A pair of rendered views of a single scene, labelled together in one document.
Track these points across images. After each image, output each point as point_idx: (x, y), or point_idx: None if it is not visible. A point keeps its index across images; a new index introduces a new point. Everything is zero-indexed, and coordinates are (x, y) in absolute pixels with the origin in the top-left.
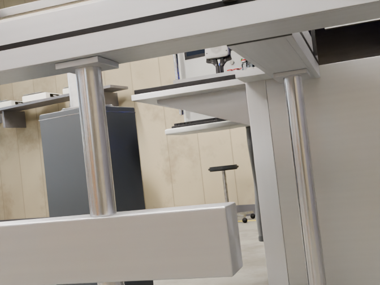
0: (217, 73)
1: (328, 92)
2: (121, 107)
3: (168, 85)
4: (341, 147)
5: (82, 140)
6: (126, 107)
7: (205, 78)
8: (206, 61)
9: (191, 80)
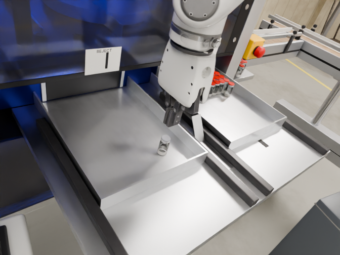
0: (246, 89)
1: None
2: (339, 191)
3: (291, 122)
4: None
5: None
6: (332, 194)
7: (255, 99)
8: (198, 110)
9: (267, 107)
